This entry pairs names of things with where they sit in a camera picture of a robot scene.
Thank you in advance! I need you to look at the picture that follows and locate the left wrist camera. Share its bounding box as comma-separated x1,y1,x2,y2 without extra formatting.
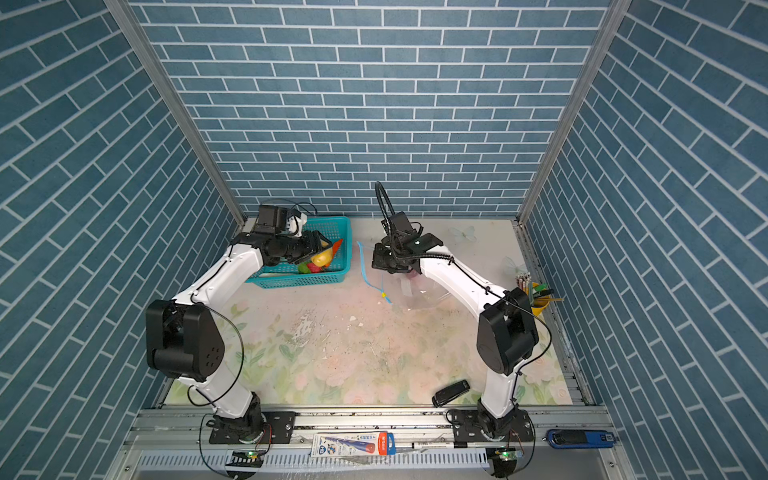
252,205,308,238

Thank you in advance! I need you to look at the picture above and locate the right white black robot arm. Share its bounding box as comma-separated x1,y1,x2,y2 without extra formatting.
372,212,540,440

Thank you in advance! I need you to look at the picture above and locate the clear zip top bag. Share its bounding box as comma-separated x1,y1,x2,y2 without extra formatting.
357,241,484,316

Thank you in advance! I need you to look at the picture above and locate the red white blue package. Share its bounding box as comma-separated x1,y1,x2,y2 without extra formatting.
310,431,397,459

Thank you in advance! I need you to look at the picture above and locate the yellow pencil cup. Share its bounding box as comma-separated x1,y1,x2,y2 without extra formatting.
516,273,563,315

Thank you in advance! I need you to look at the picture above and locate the black remote control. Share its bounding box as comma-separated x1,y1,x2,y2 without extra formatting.
431,380,470,408

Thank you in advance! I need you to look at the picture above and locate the aluminium mounting rail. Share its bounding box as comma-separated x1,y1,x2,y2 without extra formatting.
107,405,633,479

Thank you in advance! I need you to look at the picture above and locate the orange toy carrot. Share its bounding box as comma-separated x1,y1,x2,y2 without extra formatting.
331,239,343,257

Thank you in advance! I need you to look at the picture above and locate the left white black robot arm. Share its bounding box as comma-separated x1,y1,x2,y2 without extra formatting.
146,231,332,444

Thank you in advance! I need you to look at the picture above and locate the blue black handheld tool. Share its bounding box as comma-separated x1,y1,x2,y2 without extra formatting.
546,429,615,449

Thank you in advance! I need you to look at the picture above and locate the teal plastic basket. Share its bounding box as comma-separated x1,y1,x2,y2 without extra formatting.
246,216,352,289

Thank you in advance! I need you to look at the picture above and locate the yellow toy lemon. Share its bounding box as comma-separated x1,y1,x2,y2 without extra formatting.
311,248,334,268

